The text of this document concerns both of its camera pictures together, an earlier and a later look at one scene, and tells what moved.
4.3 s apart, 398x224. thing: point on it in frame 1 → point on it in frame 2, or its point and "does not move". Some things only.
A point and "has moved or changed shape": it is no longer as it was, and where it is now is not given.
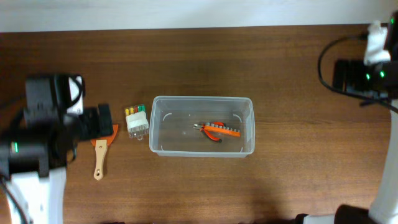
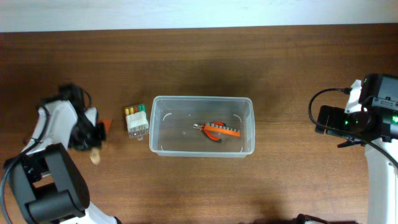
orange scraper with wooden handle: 101,145 has moved or changed shape
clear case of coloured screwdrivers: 137,121 does not move
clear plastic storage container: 171,119 does not move
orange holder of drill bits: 222,129 does not move
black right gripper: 353,69 → 335,114
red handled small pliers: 202,127 does not move
